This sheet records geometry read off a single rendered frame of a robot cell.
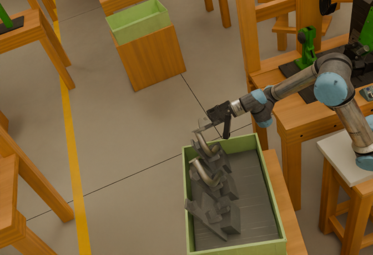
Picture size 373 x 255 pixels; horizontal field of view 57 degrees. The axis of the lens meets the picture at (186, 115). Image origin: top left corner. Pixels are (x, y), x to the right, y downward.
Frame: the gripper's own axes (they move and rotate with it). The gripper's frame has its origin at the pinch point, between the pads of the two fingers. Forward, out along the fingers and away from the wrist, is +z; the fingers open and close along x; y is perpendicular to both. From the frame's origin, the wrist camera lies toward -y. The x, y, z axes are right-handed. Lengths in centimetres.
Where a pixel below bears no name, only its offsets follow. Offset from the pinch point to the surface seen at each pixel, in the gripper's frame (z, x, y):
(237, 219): 1.2, 0.6, -44.8
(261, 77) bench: -37, -76, 16
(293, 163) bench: -31, -61, -42
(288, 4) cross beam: -73, -70, 49
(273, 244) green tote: -12, 15, -56
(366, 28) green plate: -101, -58, 12
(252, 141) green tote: -17.8, -30.2, -17.0
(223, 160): -1.2, -18.3, -18.7
